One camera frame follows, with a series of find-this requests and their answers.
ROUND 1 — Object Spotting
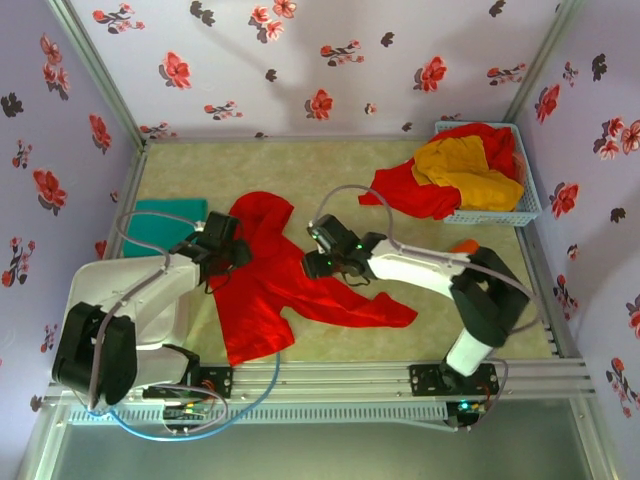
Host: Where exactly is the grey slotted cable duct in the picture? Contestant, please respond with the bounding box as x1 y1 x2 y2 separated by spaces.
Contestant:
67 403 449 426

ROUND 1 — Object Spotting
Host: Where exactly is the grey right arm cable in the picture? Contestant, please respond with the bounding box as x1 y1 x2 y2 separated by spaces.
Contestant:
309 183 544 434

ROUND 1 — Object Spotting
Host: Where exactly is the green circuit board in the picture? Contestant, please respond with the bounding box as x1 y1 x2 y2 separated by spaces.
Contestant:
162 399 211 434

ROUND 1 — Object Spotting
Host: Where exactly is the yellow t-shirt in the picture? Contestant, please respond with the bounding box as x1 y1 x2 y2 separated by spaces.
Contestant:
412 135 525 212

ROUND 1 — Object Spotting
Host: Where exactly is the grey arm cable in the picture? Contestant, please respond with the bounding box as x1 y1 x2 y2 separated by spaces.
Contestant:
88 208 229 436
309 183 544 434

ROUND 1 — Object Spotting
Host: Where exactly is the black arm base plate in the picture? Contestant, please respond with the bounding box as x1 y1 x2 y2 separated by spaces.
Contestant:
142 366 235 401
408 363 501 399

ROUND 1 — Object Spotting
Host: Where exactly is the aluminium corner post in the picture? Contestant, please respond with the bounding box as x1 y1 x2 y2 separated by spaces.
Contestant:
47 0 151 146
503 0 587 132

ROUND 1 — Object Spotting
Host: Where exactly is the aluminium front rail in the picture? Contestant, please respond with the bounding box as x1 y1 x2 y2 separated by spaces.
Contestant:
42 357 599 409

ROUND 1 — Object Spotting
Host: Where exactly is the grey left arm cable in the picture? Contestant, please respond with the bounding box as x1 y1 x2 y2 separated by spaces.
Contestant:
88 208 229 436

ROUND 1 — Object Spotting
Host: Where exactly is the black controller box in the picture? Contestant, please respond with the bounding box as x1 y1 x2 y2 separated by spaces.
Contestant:
446 398 489 432

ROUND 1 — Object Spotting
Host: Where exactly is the blue plastic basket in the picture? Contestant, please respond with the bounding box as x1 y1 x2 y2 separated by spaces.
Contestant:
433 119 543 229

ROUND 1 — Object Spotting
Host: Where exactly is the blue stethoscope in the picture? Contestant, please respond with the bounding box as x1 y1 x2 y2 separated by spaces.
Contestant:
87 351 282 444

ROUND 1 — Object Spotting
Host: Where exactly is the folded teal t-shirt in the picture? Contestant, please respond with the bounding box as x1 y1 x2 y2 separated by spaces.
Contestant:
122 198 209 259

